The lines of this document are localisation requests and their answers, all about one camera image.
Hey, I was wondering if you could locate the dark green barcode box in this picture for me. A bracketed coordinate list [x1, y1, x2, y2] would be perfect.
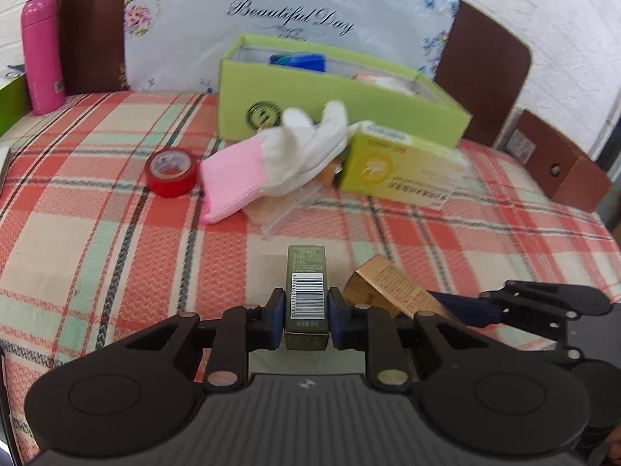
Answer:
[284, 245, 330, 350]

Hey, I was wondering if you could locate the gold cardboard box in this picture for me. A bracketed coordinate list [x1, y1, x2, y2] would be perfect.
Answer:
[342, 255, 458, 322]

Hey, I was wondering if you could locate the yellow green medicine box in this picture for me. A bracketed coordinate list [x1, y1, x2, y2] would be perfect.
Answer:
[339, 121, 467, 210]

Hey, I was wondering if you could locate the pink white glove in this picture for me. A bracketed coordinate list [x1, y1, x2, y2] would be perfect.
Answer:
[200, 100, 349, 224]

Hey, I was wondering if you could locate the blue plastic box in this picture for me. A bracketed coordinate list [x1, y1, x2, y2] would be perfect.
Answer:
[269, 53, 326, 73]

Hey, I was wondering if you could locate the clear plastic bag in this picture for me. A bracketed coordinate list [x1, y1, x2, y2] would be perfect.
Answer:
[242, 180, 331, 237]

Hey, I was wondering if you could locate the red tape roll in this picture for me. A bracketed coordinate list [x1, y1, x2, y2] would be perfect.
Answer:
[144, 147, 198, 198]

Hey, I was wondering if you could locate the pink white card box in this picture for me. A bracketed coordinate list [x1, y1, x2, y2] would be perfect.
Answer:
[352, 74, 417, 96]

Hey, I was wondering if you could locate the green cardboard storage box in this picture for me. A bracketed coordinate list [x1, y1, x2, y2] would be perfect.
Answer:
[217, 34, 472, 147]

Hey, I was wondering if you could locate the brown wooden headboard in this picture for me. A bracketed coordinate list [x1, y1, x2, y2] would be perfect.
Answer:
[57, 0, 532, 146]

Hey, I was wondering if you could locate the small green box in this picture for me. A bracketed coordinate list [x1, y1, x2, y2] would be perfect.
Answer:
[0, 64, 31, 136]

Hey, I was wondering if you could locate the floral plastic bedding bag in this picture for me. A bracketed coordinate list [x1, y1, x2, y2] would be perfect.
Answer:
[123, 0, 461, 93]

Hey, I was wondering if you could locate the pink thermos bottle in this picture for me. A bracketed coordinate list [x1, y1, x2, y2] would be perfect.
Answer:
[21, 0, 65, 116]

